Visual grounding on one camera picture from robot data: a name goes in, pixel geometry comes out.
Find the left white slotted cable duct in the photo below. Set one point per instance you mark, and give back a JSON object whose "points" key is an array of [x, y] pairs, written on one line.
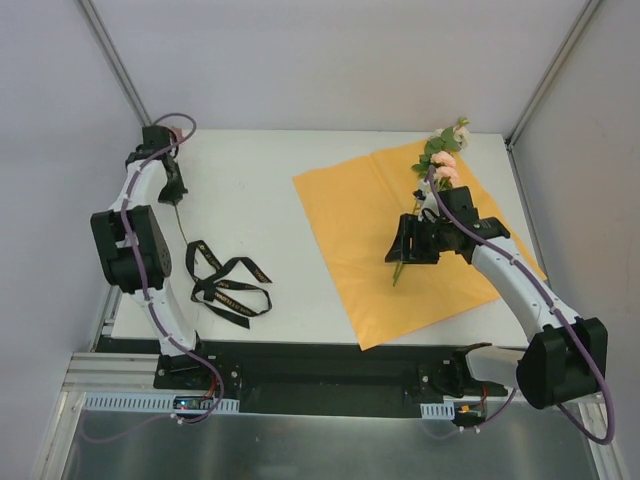
{"points": [[158, 403]]}

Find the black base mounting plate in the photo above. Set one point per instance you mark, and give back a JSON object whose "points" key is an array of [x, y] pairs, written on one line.
{"points": [[326, 379]]}

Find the left aluminium frame post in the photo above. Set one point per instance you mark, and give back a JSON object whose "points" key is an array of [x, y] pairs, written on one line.
{"points": [[107, 46]]}

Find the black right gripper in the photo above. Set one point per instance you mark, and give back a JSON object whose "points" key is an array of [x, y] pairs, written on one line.
{"points": [[413, 238]]}

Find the black ribbon with gold text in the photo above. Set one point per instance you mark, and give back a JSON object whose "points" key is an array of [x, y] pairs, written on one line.
{"points": [[211, 292]]}

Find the aluminium frame post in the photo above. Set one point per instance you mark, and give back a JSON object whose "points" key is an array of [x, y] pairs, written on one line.
{"points": [[107, 46], [560, 59]]}

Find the white fake rose stem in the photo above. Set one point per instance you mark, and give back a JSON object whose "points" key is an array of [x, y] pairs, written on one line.
{"points": [[450, 139]]}

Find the mauve fake rose stem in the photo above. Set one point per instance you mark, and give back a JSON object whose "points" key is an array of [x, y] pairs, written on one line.
{"points": [[178, 137]]}

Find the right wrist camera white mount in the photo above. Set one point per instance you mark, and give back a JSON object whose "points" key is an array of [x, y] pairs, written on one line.
{"points": [[424, 196]]}

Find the pink fake rose stem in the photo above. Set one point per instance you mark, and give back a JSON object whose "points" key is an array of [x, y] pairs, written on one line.
{"points": [[441, 172]]}

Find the white slotted cable duct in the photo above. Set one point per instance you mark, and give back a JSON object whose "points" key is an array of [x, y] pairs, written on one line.
{"points": [[158, 403], [444, 411]]}

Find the right aluminium frame post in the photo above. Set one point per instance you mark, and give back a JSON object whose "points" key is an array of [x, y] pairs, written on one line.
{"points": [[560, 59]]}

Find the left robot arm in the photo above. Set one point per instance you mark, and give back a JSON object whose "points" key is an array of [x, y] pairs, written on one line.
{"points": [[134, 253]]}

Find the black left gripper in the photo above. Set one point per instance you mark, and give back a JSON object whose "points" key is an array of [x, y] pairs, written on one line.
{"points": [[171, 176]]}

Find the right white slotted cable duct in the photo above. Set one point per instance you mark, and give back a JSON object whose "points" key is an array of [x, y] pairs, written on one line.
{"points": [[444, 411]]}

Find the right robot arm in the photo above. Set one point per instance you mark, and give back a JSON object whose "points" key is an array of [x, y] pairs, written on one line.
{"points": [[565, 358]]}

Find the orange wrapping paper sheet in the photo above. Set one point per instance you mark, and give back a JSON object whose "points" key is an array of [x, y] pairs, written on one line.
{"points": [[353, 209]]}

